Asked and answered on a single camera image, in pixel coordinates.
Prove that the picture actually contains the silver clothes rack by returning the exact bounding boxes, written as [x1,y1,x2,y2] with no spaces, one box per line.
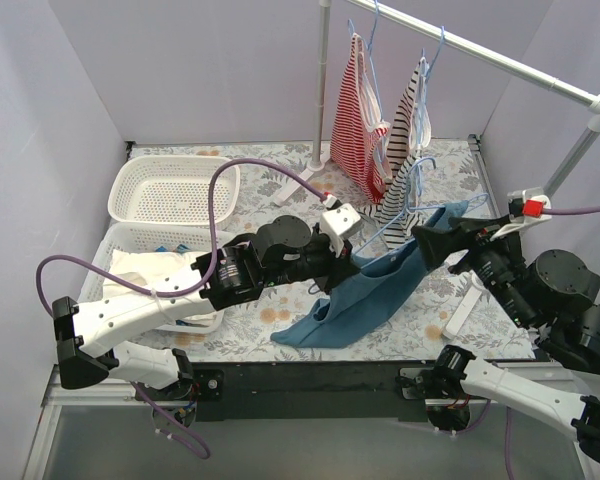
[272,0,600,339]

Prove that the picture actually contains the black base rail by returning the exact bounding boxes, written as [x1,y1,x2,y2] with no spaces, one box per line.
[134,359,481,424]

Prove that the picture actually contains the blue tank top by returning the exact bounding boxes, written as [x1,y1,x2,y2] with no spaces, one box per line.
[269,200,472,349]

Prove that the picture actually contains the upper white plastic basket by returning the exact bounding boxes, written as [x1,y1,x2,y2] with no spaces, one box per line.
[108,155,227,227]

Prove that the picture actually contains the floral table cloth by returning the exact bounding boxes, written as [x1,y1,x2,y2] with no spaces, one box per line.
[129,139,534,363]

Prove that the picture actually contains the white plastic basket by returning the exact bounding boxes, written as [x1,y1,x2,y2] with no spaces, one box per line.
[78,222,224,334]
[108,155,227,227]

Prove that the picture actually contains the light blue wire hanger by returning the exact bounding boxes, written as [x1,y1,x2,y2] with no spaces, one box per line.
[307,157,490,294]

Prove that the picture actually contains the red striped tank top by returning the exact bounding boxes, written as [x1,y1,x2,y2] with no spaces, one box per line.
[330,33,390,204]

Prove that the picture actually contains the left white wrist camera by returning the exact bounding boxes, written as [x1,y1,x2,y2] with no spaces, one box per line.
[319,203,363,257]

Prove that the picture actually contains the black striped tank top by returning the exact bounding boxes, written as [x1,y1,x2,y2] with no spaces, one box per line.
[362,64,428,249]

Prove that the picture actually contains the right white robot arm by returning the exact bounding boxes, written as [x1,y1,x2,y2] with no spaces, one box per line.
[413,217,600,463]

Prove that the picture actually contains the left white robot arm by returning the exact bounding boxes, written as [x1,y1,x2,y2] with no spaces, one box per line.
[51,208,362,400]

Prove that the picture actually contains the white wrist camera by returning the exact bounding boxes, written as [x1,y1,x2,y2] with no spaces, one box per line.
[319,203,363,257]
[491,187,552,241]

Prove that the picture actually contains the blue hanger with red top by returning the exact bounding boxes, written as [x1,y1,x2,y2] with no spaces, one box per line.
[363,0,383,116]

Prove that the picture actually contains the lower white plastic basket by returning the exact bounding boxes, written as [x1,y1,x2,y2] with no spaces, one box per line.
[78,222,224,334]

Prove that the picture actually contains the white cloths in basket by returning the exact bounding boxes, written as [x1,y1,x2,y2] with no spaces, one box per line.
[109,250,220,332]

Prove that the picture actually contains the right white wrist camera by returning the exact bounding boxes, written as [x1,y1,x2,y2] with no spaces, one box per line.
[491,187,552,241]

